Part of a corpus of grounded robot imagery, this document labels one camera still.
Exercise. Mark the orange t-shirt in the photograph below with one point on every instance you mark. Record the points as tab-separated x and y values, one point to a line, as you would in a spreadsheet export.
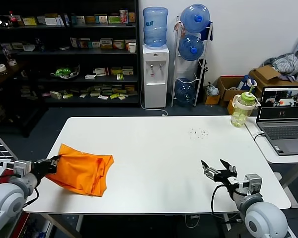
82	171

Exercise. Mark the yellow green medicine box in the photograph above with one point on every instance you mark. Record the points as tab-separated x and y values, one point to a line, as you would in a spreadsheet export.
116	70

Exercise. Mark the white plug under table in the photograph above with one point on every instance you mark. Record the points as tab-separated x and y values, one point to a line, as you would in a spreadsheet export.
195	217

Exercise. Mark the scattered dark crumbs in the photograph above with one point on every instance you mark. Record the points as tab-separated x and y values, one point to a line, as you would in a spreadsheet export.
195	132

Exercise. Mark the white side table leg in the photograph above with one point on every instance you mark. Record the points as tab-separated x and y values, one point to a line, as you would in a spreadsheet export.
293	198

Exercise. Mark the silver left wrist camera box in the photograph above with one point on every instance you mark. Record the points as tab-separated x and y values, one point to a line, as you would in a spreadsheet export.
22	168

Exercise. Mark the small green white box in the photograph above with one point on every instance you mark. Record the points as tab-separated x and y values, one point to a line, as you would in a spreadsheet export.
120	77

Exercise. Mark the cola bottle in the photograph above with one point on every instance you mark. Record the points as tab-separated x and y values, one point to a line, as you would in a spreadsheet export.
14	21

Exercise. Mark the clear glass bowl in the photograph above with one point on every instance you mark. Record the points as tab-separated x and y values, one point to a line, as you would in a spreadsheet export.
4	21

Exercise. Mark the white beige medicine box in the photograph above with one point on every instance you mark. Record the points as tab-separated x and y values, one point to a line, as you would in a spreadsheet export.
128	41

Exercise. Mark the clear green-lidded drinking bottle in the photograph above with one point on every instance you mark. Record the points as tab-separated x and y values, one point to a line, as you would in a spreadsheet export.
241	114

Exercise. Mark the blue labelled water jug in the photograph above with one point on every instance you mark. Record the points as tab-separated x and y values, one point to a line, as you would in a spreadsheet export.
155	27

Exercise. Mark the grey plastic bag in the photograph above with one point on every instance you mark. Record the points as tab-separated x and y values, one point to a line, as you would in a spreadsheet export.
211	89

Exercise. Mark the beige carton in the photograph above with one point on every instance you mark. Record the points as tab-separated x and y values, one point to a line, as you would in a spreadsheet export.
56	95

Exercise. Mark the grey clothes pile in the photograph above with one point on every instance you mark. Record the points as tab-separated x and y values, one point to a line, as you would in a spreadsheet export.
286	63

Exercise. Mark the green flat box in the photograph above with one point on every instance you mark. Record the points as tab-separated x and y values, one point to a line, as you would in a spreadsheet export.
115	96
67	96

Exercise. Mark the white flat carton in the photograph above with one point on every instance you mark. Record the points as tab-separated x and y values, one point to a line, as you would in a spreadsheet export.
51	21

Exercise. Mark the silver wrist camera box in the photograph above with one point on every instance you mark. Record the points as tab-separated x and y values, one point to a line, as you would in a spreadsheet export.
253	183
22	168

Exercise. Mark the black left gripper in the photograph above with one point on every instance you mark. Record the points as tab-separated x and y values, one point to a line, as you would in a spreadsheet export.
42	168

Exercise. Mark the yellow white medicine box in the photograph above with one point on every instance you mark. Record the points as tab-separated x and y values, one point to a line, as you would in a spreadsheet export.
29	21

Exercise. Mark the flat white red box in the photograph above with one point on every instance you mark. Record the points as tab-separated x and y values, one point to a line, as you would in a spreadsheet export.
103	97

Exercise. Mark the white blue medicine box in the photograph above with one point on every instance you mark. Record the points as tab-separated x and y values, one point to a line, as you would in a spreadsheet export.
95	44

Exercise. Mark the black shelving unit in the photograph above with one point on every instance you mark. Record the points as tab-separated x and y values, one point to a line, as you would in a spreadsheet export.
64	52

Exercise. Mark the dark blue bottle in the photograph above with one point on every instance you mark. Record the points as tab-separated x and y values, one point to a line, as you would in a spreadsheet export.
39	45

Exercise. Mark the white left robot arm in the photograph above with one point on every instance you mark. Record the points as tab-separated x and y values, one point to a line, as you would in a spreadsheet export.
5	200

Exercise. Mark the small yellow cardboard box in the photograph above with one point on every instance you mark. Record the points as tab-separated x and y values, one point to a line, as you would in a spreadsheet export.
230	106
212	99

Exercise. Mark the tall pink printed box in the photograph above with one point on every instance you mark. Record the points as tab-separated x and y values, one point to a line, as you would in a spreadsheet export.
124	16

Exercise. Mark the large brown cardboard box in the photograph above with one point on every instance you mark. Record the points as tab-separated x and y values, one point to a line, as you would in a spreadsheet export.
265	73

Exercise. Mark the white water dispenser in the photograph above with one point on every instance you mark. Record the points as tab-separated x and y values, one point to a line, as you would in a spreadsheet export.
155	86

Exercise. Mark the white paper cup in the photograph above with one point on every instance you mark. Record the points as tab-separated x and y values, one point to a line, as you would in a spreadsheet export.
132	47

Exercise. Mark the open brown cardboard box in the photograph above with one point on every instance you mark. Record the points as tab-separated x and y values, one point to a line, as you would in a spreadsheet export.
226	94

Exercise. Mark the black upright stand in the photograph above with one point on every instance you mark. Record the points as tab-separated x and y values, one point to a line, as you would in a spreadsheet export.
204	72

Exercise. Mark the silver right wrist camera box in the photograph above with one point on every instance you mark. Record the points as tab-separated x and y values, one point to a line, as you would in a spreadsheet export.
253	183

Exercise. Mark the glass bowl with green fruit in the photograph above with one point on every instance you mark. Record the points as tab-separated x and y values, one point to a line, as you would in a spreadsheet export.
64	72

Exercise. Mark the white metal jug rack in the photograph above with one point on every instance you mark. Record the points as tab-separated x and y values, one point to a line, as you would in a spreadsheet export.
175	62

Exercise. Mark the small white red box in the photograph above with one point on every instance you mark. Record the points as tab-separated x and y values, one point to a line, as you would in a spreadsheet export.
90	76

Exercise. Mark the small white flat box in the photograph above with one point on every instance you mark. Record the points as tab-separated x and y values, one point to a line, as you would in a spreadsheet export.
64	48

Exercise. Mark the blue white bag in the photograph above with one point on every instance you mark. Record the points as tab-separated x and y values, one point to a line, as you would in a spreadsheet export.
244	84

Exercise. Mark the white tan medicine box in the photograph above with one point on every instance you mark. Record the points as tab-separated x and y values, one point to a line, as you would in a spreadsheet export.
106	43

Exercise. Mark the grey laptop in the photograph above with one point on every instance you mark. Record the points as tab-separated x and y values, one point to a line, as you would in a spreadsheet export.
283	131

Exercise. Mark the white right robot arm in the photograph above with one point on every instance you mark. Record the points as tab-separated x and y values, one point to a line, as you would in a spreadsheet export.
263	218

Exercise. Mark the green white medicine box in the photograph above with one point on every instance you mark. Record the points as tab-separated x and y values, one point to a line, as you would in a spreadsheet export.
114	19

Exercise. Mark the white blue upright box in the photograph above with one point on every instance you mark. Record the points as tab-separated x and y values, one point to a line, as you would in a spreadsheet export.
73	42

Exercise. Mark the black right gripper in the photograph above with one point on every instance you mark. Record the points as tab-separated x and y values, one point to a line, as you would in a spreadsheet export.
226	178

